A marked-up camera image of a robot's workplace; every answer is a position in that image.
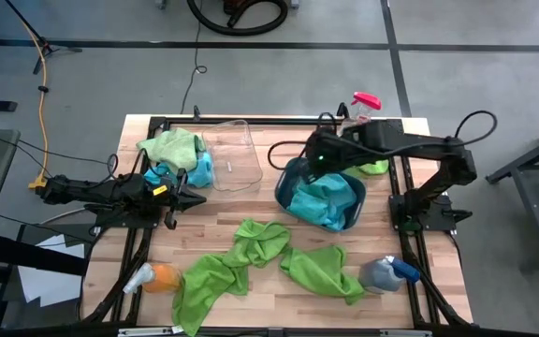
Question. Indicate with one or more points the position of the black tripod stand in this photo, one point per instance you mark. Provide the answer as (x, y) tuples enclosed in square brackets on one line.
[(47, 48)]

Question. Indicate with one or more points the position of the silver metal bracket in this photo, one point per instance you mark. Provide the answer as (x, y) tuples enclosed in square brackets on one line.
[(405, 333), (143, 332)]

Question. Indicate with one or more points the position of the clear spray bottle red trigger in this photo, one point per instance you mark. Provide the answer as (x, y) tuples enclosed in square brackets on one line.
[(367, 99)]

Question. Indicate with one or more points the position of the grey spray bottle blue trigger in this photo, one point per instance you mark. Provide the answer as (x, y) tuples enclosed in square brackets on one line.
[(382, 276)]

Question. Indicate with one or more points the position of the black frame clamp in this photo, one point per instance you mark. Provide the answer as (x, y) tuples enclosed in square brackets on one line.
[(342, 110), (196, 112)]

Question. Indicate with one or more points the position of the teal plastic basket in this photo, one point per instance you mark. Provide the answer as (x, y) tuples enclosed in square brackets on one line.
[(282, 192)]

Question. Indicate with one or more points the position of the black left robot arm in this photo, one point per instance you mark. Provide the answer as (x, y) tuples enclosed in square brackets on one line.
[(87, 189)]

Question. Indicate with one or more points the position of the teal microfiber towel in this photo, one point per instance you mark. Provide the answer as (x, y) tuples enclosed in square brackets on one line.
[(311, 210)]

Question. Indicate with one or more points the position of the white paper sheet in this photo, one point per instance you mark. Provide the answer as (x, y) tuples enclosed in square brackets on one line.
[(40, 285)]

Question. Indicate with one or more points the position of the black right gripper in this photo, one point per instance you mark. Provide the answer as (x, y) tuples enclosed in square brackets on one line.
[(325, 150)]

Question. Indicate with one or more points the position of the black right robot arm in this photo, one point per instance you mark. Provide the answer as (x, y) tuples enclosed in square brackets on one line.
[(391, 138)]

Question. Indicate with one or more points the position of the orange spray bottle white trigger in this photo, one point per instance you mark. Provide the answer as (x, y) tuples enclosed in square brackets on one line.
[(162, 278)]

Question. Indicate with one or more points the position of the black aluminium table frame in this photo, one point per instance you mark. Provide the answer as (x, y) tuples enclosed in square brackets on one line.
[(288, 121)]

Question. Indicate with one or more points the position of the clear plastic basket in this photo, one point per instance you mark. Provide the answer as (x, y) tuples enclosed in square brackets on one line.
[(232, 154)]

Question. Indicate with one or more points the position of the black metal desk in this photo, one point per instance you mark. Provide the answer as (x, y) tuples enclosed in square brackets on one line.
[(535, 210)]

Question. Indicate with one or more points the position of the black table beam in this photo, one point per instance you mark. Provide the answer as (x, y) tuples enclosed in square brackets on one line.
[(31, 256)]

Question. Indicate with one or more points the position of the pale green microfiber towel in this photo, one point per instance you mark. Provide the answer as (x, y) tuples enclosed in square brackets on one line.
[(173, 147)]

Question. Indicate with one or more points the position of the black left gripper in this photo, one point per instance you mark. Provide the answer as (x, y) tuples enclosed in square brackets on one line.
[(169, 194)]

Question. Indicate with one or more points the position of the yellow sticker tag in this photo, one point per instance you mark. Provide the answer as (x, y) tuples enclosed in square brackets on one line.
[(159, 190)]

